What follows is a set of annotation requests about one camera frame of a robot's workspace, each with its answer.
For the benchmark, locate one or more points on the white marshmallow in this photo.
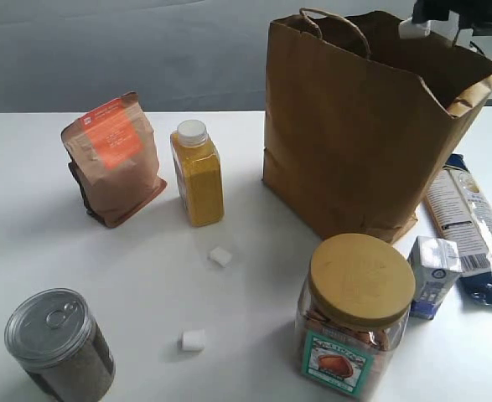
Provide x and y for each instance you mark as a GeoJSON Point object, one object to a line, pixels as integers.
{"type": "Point", "coordinates": [407, 29]}

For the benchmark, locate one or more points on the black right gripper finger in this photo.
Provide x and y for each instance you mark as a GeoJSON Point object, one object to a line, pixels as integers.
{"type": "Point", "coordinates": [429, 10]}

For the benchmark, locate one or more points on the blue pasta package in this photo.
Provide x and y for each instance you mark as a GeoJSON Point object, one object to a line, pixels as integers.
{"type": "Point", "coordinates": [462, 214]}

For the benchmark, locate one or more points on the white marshmallow front table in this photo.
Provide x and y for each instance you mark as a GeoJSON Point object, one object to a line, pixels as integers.
{"type": "Point", "coordinates": [193, 341]}

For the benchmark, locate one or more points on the clear can metal lid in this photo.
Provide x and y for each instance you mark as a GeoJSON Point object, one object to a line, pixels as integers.
{"type": "Point", "coordinates": [57, 341]}

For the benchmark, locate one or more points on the large brown paper bag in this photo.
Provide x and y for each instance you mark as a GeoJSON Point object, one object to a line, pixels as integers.
{"type": "Point", "coordinates": [359, 121]}

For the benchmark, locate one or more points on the brown pouch orange label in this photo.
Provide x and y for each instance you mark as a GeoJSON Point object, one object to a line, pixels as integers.
{"type": "Point", "coordinates": [114, 160]}

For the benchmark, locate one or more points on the yellow juice bottle white cap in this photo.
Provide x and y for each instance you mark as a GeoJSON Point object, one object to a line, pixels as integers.
{"type": "Point", "coordinates": [198, 173]}

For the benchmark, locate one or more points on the small blue white carton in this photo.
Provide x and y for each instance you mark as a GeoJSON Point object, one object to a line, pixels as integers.
{"type": "Point", "coordinates": [436, 266]}

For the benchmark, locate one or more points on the clear jar yellow lid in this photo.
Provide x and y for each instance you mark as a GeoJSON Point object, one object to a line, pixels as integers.
{"type": "Point", "coordinates": [352, 313]}

